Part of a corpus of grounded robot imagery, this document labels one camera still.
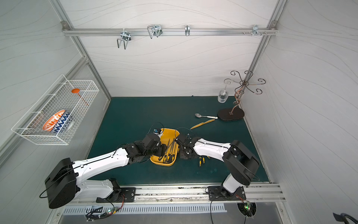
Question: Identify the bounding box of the orange white patterned bowl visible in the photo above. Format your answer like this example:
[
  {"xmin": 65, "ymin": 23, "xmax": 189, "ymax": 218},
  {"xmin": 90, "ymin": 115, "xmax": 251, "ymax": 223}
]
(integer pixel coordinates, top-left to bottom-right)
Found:
[{"xmin": 42, "ymin": 110, "xmax": 66, "ymax": 132}]

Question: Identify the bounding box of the white wire basket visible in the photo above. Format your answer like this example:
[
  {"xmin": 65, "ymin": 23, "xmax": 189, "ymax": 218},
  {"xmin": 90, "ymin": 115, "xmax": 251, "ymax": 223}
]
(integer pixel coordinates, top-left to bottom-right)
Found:
[{"xmin": 11, "ymin": 75, "xmax": 99, "ymax": 146}]

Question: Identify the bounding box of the metal loop hook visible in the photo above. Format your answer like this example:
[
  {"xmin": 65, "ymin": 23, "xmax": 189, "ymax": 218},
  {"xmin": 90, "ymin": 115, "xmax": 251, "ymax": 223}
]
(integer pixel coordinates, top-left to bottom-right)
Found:
[{"xmin": 147, "ymin": 25, "xmax": 163, "ymax": 39}]

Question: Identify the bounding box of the spoon with white cartoon handle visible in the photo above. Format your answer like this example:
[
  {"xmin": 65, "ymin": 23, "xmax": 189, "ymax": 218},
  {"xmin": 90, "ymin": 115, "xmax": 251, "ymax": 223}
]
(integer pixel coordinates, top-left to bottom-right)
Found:
[{"xmin": 195, "ymin": 113, "xmax": 218, "ymax": 119}]

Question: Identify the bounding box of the white vented strip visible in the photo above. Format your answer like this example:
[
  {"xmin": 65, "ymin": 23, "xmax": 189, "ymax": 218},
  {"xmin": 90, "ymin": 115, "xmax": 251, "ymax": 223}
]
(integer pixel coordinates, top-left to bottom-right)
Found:
[{"xmin": 62, "ymin": 203, "xmax": 227, "ymax": 216}]

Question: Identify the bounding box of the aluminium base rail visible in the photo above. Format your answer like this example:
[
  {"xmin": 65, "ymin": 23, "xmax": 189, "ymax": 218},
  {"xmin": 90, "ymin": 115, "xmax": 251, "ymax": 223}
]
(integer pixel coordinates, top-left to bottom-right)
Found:
[{"xmin": 121, "ymin": 182, "xmax": 286, "ymax": 204}]

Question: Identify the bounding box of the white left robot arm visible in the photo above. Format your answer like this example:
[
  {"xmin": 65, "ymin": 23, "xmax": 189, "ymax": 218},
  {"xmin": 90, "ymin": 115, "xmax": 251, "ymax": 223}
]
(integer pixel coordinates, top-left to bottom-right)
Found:
[{"xmin": 44, "ymin": 133, "xmax": 167, "ymax": 209}]

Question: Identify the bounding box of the yellow plastic storage box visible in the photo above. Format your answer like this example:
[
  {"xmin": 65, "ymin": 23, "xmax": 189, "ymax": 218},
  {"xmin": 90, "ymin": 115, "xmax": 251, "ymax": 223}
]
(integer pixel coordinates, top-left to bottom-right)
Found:
[{"xmin": 150, "ymin": 128, "xmax": 180, "ymax": 167}]

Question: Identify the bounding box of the small metal hook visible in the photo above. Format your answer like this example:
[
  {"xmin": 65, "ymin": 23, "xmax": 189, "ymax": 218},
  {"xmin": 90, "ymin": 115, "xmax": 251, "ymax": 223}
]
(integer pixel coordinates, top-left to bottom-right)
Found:
[{"xmin": 185, "ymin": 25, "xmax": 190, "ymax": 36}]

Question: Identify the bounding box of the copper hook stand pole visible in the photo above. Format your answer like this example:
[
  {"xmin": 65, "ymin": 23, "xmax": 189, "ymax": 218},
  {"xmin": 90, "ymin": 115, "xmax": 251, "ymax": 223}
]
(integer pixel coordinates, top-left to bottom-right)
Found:
[{"xmin": 224, "ymin": 71, "xmax": 266, "ymax": 108}]

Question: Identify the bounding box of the metal double hook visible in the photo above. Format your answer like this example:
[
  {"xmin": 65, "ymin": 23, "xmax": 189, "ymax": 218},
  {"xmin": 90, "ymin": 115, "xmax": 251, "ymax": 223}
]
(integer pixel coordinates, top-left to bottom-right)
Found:
[{"xmin": 117, "ymin": 29, "xmax": 131, "ymax": 49}]

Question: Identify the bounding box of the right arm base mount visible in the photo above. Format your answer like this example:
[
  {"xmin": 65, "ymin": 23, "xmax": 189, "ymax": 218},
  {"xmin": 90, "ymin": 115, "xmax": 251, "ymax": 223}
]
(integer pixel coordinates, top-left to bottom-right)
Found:
[{"xmin": 205, "ymin": 186, "xmax": 246, "ymax": 201}]

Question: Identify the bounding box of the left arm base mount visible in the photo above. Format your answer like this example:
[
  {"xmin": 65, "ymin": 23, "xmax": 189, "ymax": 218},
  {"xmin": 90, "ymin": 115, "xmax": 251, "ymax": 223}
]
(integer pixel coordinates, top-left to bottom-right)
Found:
[{"xmin": 96, "ymin": 178, "xmax": 136, "ymax": 203}]

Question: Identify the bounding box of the blue white patterned bowl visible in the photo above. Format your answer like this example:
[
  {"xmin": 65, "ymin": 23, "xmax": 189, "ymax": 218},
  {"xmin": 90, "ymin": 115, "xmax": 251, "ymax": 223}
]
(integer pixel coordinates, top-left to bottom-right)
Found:
[{"xmin": 51, "ymin": 111, "xmax": 72, "ymax": 133}]

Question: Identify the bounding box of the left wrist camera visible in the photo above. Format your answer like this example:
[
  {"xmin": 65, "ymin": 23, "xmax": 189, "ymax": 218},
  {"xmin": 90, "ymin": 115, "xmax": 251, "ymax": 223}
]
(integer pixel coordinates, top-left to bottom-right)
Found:
[{"xmin": 153, "ymin": 128, "xmax": 164, "ymax": 138}]

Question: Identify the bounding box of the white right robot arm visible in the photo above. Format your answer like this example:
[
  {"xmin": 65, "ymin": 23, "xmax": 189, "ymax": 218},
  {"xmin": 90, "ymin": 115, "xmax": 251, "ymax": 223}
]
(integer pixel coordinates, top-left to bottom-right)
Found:
[{"xmin": 175, "ymin": 134, "xmax": 260, "ymax": 196}]

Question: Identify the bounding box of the dark oval stand base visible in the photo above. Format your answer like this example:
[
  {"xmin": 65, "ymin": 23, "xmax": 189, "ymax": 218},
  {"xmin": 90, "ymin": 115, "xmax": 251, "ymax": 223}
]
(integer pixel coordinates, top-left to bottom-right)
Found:
[{"xmin": 217, "ymin": 107, "xmax": 245, "ymax": 121}]

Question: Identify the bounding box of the aluminium crossbar rail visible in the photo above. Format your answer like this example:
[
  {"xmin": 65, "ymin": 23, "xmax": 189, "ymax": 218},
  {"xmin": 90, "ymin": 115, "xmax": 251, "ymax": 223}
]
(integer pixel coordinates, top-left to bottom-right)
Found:
[{"xmin": 63, "ymin": 27, "xmax": 278, "ymax": 37}]

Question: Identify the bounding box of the round fan unit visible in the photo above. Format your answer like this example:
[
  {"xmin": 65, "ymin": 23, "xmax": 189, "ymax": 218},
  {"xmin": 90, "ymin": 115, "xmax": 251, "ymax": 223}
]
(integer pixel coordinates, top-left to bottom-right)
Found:
[{"xmin": 237, "ymin": 202, "xmax": 257, "ymax": 217}]

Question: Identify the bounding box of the orange spoon in basket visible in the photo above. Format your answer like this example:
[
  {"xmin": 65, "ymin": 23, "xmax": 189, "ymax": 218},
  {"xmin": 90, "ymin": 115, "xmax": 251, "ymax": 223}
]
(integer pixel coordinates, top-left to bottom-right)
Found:
[{"xmin": 71, "ymin": 88, "xmax": 89, "ymax": 106}]

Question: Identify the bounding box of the metal corner hook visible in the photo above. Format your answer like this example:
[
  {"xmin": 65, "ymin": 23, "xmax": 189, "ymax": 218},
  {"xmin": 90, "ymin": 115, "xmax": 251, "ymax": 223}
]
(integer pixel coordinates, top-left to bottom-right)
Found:
[{"xmin": 242, "ymin": 25, "xmax": 267, "ymax": 36}]

